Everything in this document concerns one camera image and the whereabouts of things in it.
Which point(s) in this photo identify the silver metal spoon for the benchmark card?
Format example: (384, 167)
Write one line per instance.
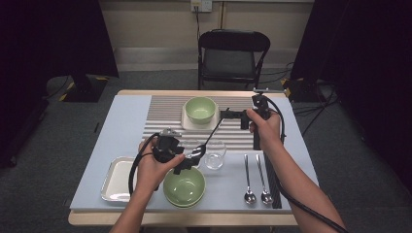
(249, 197)
(266, 197)
(198, 150)

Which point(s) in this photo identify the black stand base striped tape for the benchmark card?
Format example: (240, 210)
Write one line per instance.
(301, 93)
(82, 92)

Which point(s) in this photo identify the clear drinking glass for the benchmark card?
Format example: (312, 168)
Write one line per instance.
(191, 144)
(215, 160)

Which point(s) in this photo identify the person's right hand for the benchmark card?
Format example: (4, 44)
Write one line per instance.
(268, 132)

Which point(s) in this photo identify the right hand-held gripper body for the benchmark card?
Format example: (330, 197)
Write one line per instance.
(261, 105)

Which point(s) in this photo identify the person's left hand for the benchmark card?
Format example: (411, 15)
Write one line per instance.
(150, 174)

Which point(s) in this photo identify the white square plate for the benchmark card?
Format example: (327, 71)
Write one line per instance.
(116, 181)
(194, 127)

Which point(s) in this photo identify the light blue table mat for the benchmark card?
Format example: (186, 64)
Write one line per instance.
(120, 129)

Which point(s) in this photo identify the black folding chair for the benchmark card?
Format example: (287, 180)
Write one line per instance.
(226, 61)

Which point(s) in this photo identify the light wooden table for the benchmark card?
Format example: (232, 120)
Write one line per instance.
(194, 219)

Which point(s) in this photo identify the white wall outlet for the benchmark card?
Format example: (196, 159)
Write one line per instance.
(205, 6)

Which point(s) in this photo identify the black curtain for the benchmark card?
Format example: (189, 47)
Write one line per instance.
(372, 64)
(48, 32)

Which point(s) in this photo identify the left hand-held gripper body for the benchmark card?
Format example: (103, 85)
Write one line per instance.
(168, 147)

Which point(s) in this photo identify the striped woven placemat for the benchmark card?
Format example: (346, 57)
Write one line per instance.
(162, 123)

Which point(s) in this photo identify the row of black chopsticks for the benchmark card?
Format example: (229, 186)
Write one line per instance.
(276, 199)

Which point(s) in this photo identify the small black strip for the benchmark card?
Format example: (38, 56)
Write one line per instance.
(96, 127)

